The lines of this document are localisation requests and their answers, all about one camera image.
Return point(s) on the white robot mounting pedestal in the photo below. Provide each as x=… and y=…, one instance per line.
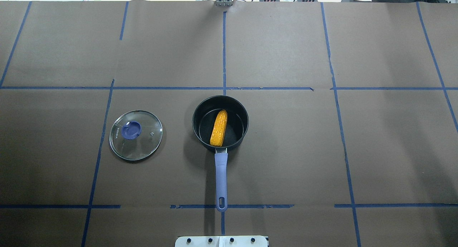
x=222, y=241

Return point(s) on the glass pot lid blue knob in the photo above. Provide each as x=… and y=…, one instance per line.
x=135, y=135

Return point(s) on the dark blue saucepan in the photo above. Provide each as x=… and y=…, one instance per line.
x=237, y=126

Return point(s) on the yellow toy corn cob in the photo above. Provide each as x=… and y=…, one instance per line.
x=219, y=129

